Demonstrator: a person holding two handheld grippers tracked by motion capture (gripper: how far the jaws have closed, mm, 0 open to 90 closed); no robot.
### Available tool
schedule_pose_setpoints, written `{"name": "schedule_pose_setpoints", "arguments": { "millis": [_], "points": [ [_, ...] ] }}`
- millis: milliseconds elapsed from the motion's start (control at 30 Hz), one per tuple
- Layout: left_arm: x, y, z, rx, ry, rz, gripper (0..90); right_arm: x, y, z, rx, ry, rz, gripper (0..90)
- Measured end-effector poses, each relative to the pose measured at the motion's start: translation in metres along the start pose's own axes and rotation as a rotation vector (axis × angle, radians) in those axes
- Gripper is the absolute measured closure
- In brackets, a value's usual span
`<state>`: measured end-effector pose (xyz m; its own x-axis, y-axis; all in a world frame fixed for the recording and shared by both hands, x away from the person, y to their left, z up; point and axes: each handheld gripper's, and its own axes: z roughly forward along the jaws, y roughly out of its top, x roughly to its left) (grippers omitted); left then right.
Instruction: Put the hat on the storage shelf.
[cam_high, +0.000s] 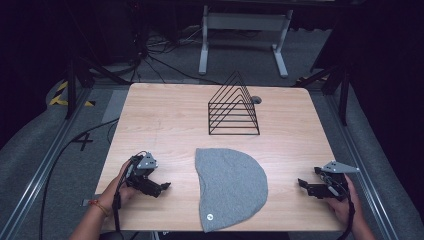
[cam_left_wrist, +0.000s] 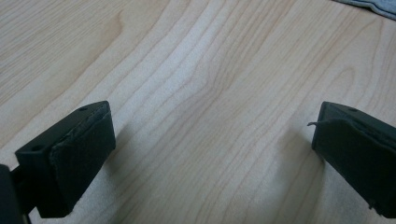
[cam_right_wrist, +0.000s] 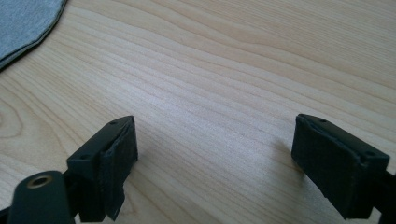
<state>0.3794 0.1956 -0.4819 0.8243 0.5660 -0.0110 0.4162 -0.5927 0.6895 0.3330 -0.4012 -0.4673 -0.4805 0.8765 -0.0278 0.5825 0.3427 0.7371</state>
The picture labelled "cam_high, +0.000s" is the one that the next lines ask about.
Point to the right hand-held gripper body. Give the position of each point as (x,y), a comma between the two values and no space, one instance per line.
(328,186)

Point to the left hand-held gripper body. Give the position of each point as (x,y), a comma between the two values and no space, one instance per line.
(144,173)

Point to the person's right hand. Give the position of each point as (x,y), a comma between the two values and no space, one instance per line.
(343,210)

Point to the person's left hand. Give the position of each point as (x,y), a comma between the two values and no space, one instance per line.
(115,195)

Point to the grey knit beanie hat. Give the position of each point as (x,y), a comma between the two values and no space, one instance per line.
(230,186)

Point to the black metal stand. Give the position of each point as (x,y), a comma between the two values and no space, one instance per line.
(71,90)
(343,96)

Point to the grey round table grommet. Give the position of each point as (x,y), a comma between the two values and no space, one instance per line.
(256,99)

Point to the yellow black hazard tape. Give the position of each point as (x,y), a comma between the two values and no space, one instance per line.
(60,99)

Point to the aluminium floor rail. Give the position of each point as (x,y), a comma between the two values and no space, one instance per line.
(363,166)
(40,170)

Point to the white metal table frame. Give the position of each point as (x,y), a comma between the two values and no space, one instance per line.
(245,22)

